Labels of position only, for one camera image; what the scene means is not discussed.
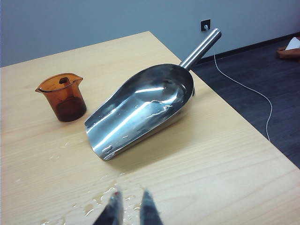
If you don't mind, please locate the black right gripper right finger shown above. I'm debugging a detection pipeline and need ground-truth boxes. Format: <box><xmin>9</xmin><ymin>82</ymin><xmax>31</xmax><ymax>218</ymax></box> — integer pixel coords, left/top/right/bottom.
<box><xmin>139</xmin><ymin>188</ymin><xmax>164</xmax><ymax>225</ymax></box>

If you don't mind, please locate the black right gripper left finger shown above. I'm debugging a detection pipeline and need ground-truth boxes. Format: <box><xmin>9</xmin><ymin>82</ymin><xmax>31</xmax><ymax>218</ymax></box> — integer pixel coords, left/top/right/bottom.
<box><xmin>93</xmin><ymin>187</ymin><xmax>124</xmax><ymax>225</ymax></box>

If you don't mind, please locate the amber measuring cup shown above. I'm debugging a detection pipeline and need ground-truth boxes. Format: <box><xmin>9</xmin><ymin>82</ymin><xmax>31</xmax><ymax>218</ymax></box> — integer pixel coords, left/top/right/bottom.
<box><xmin>35</xmin><ymin>73</ymin><xmax>87</xmax><ymax>122</ymax></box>

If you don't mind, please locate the stainless steel ice scoop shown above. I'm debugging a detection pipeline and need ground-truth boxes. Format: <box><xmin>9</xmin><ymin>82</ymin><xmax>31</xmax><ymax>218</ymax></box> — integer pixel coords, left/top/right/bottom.
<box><xmin>84</xmin><ymin>28</ymin><xmax>222</xmax><ymax>161</ymax></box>

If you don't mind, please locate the orange object on floor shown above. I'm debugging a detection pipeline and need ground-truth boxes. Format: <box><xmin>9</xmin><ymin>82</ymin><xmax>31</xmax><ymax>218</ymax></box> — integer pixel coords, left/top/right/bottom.
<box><xmin>276</xmin><ymin>45</ymin><xmax>300</xmax><ymax>60</ymax></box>

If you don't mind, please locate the white paper sheet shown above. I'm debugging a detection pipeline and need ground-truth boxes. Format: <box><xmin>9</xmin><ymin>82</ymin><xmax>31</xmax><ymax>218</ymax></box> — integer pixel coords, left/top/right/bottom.
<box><xmin>285</xmin><ymin>37</ymin><xmax>300</xmax><ymax>51</ymax></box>

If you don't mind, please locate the thin white cable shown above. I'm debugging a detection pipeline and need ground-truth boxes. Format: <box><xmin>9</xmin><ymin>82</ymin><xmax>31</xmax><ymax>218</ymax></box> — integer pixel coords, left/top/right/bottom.
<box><xmin>213</xmin><ymin>52</ymin><xmax>273</xmax><ymax>143</ymax></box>

